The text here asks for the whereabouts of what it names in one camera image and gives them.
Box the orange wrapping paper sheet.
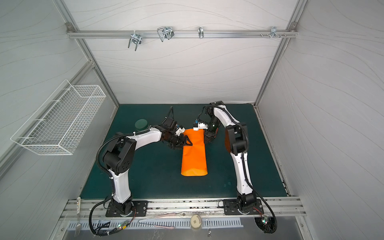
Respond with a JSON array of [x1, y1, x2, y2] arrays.
[[181, 129, 208, 177]]

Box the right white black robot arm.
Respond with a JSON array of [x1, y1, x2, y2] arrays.
[[204, 102, 257, 214]]

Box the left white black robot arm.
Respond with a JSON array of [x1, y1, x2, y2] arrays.
[[96, 126, 193, 215]]

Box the white slotted vent strip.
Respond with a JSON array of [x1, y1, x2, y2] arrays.
[[66, 218, 244, 231]]

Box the middle metal u-bolt clamp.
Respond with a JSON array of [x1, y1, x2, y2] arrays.
[[157, 27, 175, 42]]

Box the metal u-bolt clamp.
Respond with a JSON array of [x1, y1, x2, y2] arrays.
[[157, 27, 175, 42], [128, 32, 142, 51]]

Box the right metal bolt clamp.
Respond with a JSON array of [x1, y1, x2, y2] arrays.
[[260, 27, 287, 39]]

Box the left metal u-bolt clamp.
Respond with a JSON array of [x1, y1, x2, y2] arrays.
[[128, 32, 142, 51]]

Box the white power strip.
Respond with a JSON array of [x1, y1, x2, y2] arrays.
[[76, 197, 81, 215]]

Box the fork hanging at front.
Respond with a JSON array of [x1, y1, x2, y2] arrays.
[[74, 214, 82, 238]]

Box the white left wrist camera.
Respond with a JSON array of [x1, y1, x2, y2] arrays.
[[175, 127, 186, 136]]

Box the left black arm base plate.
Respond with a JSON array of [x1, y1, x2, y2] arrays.
[[106, 201, 148, 218]]

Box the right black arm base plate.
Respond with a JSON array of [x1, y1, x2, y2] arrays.
[[223, 199, 264, 216]]

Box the small metal bracket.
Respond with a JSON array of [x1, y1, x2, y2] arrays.
[[198, 27, 204, 39]]

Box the left black base cable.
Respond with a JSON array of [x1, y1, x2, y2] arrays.
[[88, 197, 136, 237]]

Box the black base cable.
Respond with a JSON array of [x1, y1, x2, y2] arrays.
[[88, 197, 136, 237], [253, 194, 278, 234]]

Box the right black base cable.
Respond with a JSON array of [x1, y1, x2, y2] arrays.
[[253, 194, 278, 234]]

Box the white wire basket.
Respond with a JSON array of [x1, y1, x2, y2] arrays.
[[10, 80, 106, 156]]

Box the aluminium crossbar rail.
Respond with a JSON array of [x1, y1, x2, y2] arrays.
[[67, 29, 299, 39]]

